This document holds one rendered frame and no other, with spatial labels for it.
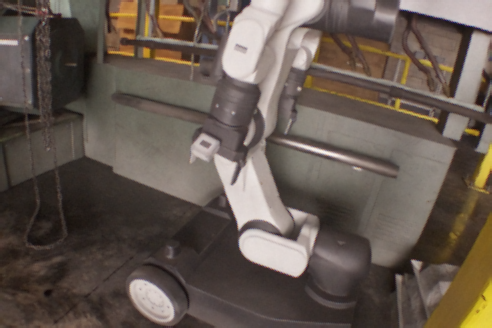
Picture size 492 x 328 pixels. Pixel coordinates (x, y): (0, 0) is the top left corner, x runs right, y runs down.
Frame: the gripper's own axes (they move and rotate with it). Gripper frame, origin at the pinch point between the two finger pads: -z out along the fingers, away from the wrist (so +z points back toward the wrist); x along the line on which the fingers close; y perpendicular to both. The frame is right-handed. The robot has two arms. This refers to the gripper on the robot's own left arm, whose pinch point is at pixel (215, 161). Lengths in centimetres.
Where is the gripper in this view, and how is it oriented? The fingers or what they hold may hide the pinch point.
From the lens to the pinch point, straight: 70.2
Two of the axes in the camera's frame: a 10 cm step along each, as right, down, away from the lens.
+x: -8.7, -4.5, 2.1
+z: 3.2, -8.3, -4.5
